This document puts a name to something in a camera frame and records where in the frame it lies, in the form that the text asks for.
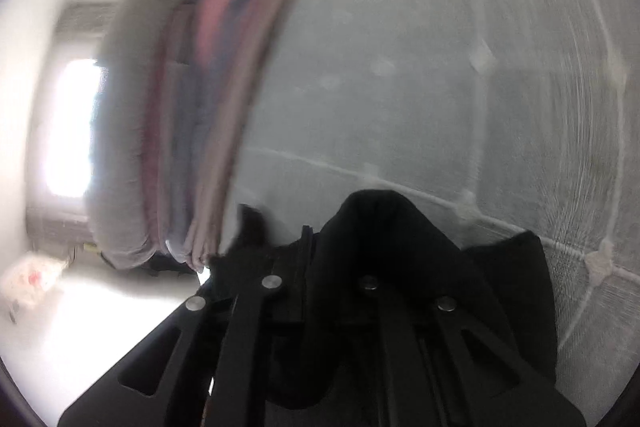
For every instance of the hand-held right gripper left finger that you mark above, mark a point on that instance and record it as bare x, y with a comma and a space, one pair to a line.
260, 312

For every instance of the maroon folded blanket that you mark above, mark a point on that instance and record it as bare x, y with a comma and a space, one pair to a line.
157, 147

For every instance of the blue-grey folded blanket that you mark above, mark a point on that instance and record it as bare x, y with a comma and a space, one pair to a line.
190, 147

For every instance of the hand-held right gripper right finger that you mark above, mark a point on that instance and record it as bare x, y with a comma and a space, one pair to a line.
387, 322

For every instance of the black long coat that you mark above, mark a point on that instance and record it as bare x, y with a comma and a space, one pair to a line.
380, 232

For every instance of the stack of folded blankets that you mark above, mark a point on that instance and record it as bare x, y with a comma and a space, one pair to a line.
130, 117

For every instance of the pink folded blanket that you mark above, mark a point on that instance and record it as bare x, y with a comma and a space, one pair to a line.
220, 17

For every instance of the bed with grey checked sheet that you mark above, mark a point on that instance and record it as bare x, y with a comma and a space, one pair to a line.
425, 57

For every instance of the bright window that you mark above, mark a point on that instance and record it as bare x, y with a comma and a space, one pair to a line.
70, 127

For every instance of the white plastic bag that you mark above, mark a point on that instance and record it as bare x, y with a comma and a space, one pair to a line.
30, 279

